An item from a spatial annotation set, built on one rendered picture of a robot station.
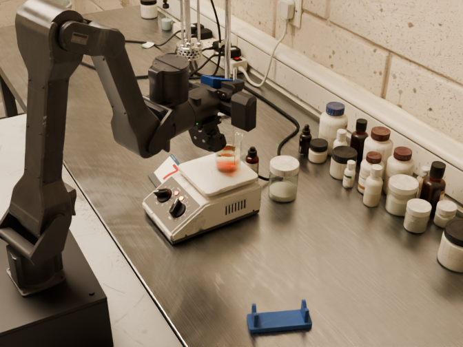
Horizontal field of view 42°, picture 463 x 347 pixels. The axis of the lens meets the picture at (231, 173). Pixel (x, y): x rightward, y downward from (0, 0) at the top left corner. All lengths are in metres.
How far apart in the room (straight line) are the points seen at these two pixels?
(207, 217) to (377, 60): 0.56
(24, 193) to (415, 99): 0.85
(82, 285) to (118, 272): 0.18
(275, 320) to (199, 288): 0.15
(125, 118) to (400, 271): 0.55
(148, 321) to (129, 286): 0.09
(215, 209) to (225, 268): 0.12
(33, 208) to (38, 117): 0.13
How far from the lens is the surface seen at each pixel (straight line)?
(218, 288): 1.04
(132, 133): 0.90
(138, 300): 1.03
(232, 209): 1.15
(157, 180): 1.30
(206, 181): 1.14
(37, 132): 0.80
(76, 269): 0.94
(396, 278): 1.10
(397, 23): 1.37
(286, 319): 0.98
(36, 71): 0.78
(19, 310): 0.90
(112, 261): 1.11
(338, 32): 1.52
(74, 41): 0.75
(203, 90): 1.02
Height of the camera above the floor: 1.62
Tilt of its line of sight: 33 degrees down
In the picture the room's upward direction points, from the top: 1 degrees clockwise
